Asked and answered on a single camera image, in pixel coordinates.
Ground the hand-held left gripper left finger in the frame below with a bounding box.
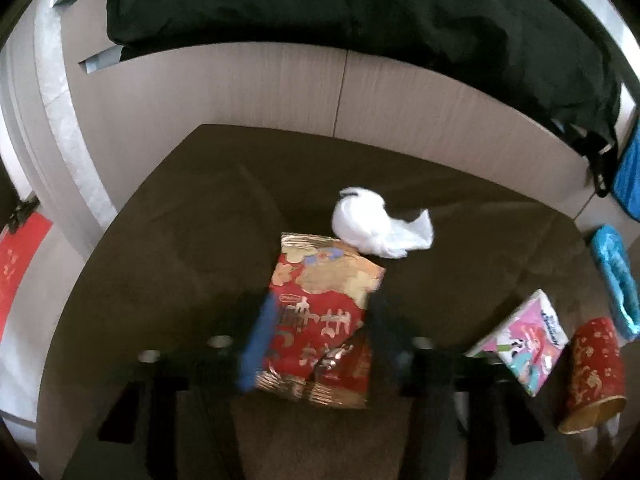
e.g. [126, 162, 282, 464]
[60, 291, 281, 480]

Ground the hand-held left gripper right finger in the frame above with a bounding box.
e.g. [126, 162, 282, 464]
[367, 290, 583, 480]

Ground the red gold snack bag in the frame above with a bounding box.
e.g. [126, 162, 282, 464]
[254, 232, 387, 410]

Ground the white crumpled plastic bag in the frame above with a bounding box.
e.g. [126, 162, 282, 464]
[331, 186, 435, 260]

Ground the pink cartoon tissue pack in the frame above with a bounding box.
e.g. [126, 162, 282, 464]
[467, 289, 570, 398]

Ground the red patterned cylindrical can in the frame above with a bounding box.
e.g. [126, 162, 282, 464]
[557, 316, 628, 436]

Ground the blue wipes packet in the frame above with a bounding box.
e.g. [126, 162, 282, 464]
[589, 225, 640, 342]

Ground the red paper sheet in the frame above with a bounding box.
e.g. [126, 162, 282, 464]
[0, 211, 54, 343]

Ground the black binder clip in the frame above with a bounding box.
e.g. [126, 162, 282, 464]
[5, 195, 41, 235]

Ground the blue fabric bag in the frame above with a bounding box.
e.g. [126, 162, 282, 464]
[611, 119, 640, 222]

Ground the black cloth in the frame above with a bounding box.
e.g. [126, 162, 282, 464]
[104, 0, 624, 198]

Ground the grey metal bracket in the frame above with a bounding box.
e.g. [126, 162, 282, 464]
[77, 46, 124, 76]

